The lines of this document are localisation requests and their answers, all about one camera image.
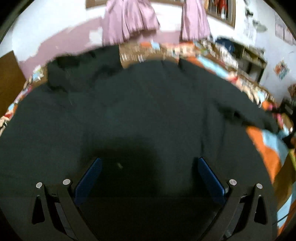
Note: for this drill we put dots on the brown wooden headboard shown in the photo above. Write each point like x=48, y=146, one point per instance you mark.
x=11, y=80

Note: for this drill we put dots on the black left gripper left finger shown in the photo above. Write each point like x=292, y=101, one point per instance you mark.
x=55, y=213

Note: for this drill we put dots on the large black jacket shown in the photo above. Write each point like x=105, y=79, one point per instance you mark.
x=148, y=124

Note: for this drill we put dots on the barred window with frame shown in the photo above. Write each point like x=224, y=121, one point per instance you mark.
x=222, y=10

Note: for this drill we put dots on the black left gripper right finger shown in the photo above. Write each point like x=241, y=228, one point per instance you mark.
x=235, y=206

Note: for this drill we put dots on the purple curtain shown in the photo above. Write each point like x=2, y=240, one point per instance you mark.
x=194, y=24
x=125, y=19

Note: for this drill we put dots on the left purple curtain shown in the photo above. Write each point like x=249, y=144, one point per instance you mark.
x=125, y=19

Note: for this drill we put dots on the right purple curtain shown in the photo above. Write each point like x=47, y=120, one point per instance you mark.
x=194, y=24

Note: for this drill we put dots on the wooden shelf unit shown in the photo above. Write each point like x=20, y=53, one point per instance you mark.
x=249, y=60

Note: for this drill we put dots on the colourful patterned bed cover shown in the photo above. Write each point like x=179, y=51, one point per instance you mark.
x=276, y=149

